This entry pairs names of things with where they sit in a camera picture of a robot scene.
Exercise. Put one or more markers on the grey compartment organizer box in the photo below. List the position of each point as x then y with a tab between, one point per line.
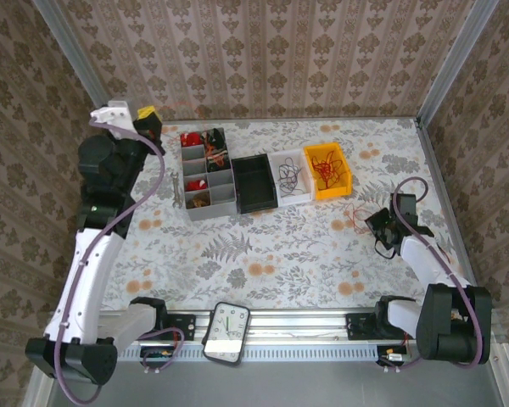
220	199

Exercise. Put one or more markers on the black plastic bin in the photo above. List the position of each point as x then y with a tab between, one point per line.
254	184

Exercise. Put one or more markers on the yellow plastic bin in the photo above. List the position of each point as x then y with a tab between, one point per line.
328	194

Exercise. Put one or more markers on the aluminium table edge rail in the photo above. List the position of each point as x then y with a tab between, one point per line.
443	191

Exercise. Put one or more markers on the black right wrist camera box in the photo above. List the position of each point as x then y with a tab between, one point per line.
404	205

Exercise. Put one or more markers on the black and red small items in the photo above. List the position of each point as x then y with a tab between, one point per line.
213	136

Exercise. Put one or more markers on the black framed white clock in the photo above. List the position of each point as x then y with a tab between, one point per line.
227	332

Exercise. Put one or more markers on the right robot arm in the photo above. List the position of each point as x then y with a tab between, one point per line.
441	305

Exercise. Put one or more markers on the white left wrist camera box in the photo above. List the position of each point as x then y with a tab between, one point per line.
112	116

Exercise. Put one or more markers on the white plastic bin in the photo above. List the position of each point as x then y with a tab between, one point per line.
288	199

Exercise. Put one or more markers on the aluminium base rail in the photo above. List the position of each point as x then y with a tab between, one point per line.
288	324

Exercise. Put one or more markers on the aluminium frame post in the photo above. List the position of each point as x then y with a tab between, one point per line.
74	51
454	59

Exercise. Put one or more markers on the silver open-end wrench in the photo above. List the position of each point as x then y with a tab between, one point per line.
175	188

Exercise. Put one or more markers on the red and white plush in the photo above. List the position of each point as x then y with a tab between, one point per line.
191	139
196	185

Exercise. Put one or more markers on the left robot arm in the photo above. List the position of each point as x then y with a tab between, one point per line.
89	271

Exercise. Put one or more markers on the brown small item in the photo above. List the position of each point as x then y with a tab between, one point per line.
199	200

